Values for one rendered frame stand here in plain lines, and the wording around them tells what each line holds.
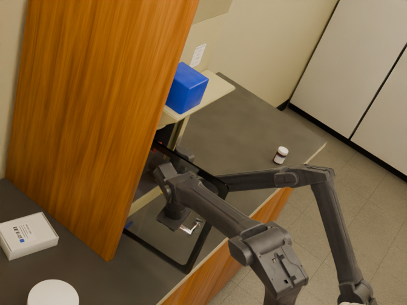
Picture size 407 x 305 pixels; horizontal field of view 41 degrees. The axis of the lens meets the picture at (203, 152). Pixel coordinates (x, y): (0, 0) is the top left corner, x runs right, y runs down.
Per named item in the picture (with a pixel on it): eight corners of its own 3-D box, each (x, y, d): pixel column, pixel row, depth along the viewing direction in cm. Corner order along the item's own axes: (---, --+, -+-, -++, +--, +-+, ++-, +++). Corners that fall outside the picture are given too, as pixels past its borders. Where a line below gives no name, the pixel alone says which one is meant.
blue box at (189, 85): (152, 96, 154) (161, 69, 149) (173, 86, 161) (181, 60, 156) (180, 115, 151) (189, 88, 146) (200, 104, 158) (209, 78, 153)
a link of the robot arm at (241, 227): (248, 273, 107) (293, 253, 111) (244, 249, 105) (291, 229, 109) (160, 199, 143) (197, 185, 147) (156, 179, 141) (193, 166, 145)
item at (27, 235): (-7, 233, 172) (-6, 224, 169) (40, 219, 182) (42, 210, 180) (8, 261, 166) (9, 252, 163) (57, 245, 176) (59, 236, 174)
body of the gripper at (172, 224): (155, 220, 155) (155, 210, 148) (175, 193, 159) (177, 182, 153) (174, 233, 153) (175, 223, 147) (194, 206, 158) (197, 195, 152)
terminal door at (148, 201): (112, 224, 183) (142, 132, 160) (189, 275, 177) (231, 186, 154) (111, 226, 183) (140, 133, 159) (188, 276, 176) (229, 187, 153)
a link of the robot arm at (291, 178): (298, 189, 155) (311, 180, 164) (294, 169, 155) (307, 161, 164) (174, 200, 178) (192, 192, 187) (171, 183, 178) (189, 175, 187)
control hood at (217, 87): (137, 126, 158) (145, 97, 152) (198, 93, 183) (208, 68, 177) (167, 147, 155) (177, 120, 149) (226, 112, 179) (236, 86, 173)
